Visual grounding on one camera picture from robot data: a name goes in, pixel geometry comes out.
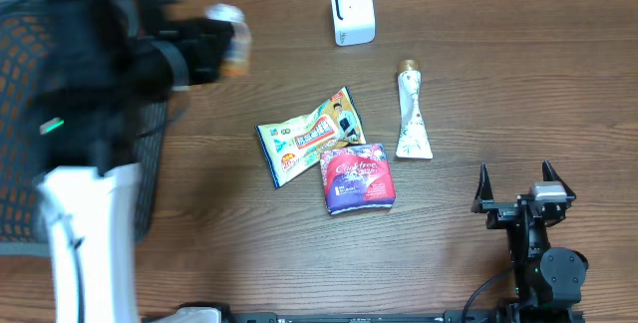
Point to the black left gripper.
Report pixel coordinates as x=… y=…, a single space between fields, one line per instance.
x=204 y=60

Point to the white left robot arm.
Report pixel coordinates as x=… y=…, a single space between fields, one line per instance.
x=90 y=219

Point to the yellow wet wipes pack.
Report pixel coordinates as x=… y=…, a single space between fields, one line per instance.
x=295 y=145

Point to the white tube gold cap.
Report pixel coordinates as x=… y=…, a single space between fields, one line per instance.
x=413 y=141

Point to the white barcode scanner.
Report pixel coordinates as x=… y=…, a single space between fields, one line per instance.
x=354 y=22

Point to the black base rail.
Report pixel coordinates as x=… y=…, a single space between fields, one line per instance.
x=449 y=316

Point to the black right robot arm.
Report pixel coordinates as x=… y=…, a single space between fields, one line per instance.
x=547 y=279

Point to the red purple pad pack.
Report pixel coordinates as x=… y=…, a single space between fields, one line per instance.
x=357 y=177

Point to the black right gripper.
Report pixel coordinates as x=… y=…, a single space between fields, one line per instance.
x=500 y=211

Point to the small orange snack packet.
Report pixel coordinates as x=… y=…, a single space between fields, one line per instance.
x=237 y=55

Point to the grey plastic mesh basket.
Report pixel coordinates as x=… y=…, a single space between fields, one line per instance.
x=24 y=41

